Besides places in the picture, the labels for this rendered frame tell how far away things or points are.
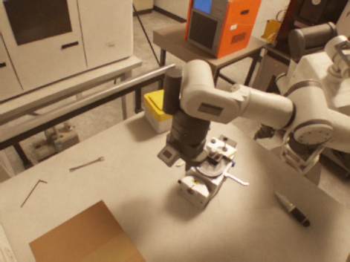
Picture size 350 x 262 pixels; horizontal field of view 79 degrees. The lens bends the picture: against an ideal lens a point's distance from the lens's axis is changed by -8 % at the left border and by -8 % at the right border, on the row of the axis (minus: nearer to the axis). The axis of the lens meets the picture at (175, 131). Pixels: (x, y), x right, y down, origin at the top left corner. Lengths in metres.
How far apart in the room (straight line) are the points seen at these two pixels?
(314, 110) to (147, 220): 0.49
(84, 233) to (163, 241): 0.23
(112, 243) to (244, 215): 0.40
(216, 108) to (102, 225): 0.32
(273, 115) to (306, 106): 0.07
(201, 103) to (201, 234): 0.38
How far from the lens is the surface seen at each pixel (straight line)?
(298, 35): 0.94
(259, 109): 0.49
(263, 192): 0.79
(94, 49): 1.16
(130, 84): 0.93
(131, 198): 0.70
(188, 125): 0.48
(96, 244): 0.49
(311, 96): 0.55
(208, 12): 1.81
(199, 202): 0.68
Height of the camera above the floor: 1.52
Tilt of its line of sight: 45 degrees down
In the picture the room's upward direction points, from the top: 9 degrees clockwise
